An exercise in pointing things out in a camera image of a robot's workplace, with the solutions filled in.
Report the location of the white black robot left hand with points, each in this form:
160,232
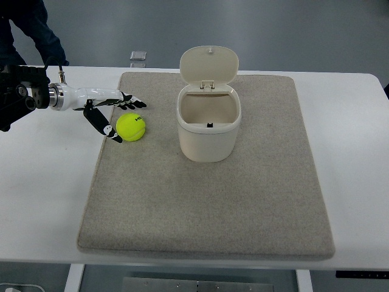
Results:
88,100

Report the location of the yellow tennis ball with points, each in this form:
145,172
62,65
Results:
131,127

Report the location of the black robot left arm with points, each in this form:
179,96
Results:
23,90

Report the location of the cream lidded plastic box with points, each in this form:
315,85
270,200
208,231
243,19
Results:
208,109

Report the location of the clear floor socket cover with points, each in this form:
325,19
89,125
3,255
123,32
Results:
138,55

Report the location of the white left table leg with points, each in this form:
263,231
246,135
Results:
74,278

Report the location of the white table leg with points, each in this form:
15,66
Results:
304,280
74,278

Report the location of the grey metal floor plate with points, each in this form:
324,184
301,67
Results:
150,284

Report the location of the beige felt mat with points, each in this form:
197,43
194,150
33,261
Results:
262,202

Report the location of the white right table leg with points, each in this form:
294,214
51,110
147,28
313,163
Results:
304,280

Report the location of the black table control panel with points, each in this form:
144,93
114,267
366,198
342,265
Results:
362,274

